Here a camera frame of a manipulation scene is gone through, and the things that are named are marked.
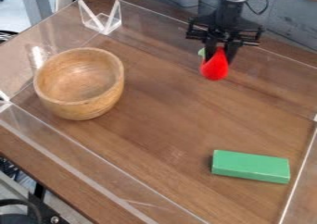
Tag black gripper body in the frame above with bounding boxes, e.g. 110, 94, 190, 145
186, 0, 264, 47

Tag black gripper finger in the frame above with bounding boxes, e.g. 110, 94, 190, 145
205, 38, 217, 61
225, 42, 242, 63

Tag red felt fruit green leaf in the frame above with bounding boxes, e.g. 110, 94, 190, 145
198, 46, 229, 81

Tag wooden bowl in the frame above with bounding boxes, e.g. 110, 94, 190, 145
34, 47, 126, 120

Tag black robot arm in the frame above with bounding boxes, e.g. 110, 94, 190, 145
186, 0, 264, 63

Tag green rectangular block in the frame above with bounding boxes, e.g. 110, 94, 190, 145
210, 150, 292, 184

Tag black clamp under table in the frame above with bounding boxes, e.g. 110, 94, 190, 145
0, 196, 72, 224

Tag clear acrylic corner bracket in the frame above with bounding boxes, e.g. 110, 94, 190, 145
78, 0, 122, 35

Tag clear acrylic tray enclosure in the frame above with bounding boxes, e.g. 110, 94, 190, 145
0, 0, 317, 224

